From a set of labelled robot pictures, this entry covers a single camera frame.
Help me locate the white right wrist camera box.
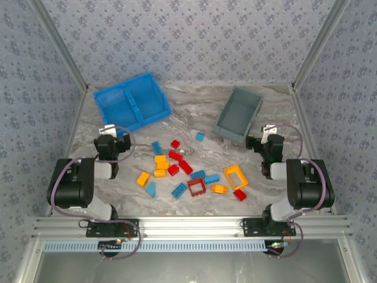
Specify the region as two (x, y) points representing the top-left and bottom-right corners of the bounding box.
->
(261, 124), (279, 145)

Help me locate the red lego window frame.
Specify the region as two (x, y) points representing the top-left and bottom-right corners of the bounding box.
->
(187, 177), (207, 198)

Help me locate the long red lego brick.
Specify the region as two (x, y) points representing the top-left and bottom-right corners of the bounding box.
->
(178, 160), (194, 176)

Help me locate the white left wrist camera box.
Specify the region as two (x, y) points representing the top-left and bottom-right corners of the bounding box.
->
(99, 124), (117, 137)

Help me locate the aluminium cross beam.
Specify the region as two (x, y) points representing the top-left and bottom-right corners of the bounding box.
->
(31, 215), (353, 239)

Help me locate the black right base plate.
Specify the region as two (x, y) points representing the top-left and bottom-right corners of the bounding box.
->
(242, 218), (297, 237)

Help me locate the aluminium side rail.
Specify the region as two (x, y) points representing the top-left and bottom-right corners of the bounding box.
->
(290, 85), (338, 215)
(45, 87), (89, 218)

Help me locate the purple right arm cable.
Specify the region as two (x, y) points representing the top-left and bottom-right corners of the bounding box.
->
(275, 123), (328, 221)

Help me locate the blue two-compartment plastic bin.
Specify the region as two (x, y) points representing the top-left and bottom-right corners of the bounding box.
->
(93, 72), (173, 133)

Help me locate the light blue slotted cable duct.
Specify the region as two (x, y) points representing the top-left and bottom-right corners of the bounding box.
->
(43, 239), (274, 254)

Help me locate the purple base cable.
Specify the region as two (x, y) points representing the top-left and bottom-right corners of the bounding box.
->
(267, 221), (304, 259)
(78, 218), (143, 261)

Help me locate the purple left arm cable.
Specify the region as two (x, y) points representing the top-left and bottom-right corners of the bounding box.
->
(48, 126), (137, 222)

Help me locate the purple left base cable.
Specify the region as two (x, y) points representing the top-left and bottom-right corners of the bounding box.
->
(78, 218), (143, 261)

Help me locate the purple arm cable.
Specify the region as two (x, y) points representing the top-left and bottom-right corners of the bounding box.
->
(48, 126), (137, 222)
(275, 123), (328, 221)

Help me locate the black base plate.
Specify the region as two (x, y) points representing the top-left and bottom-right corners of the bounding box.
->
(242, 218), (297, 237)
(85, 218), (140, 238)

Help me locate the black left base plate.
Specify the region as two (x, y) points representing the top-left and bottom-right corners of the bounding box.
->
(85, 218), (140, 238)

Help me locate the yellow lego window frame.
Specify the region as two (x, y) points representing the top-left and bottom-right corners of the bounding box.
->
(223, 164), (249, 191)

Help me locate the small circuit board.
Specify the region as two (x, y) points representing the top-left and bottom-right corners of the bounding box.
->
(98, 239), (124, 252)
(266, 240), (289, 255)

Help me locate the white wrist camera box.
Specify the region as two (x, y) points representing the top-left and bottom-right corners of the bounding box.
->
(99, 124), (117, 137)
(261, 124), (279, 145)

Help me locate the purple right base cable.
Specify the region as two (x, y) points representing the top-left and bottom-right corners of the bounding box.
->
(267, 221), (304, 259)

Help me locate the grey plastic bin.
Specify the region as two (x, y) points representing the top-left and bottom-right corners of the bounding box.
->
(212, 85), (264, 145)

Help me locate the orange-yellow lego brick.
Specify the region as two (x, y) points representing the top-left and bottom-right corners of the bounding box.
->
(136, 172), (151, 187)

